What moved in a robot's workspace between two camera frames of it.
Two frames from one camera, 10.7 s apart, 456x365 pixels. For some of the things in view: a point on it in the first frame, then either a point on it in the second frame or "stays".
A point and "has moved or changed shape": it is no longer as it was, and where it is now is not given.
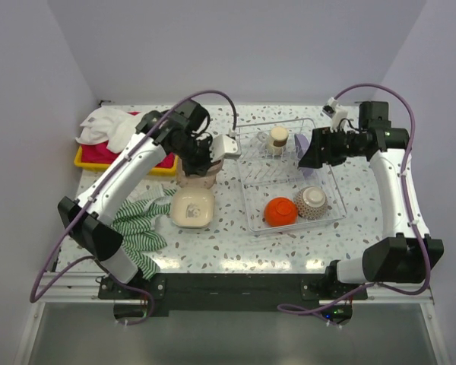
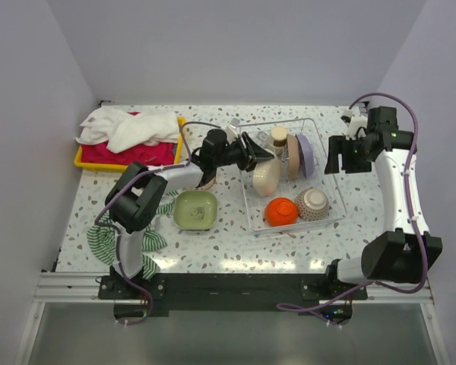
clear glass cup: x=262 y=139 stays
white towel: x=108 y=125 stays
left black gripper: x=202 y=167 -> x=258 y=153
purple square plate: x=301 y=144 stays
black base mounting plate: x=232 y=294 stays
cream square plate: x=192 y=207 -> x=267 y=175
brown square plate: x=206 y=180 has moved or changed shape
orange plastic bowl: x=280 y=211 stays
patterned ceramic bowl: x=312 y=202 stays
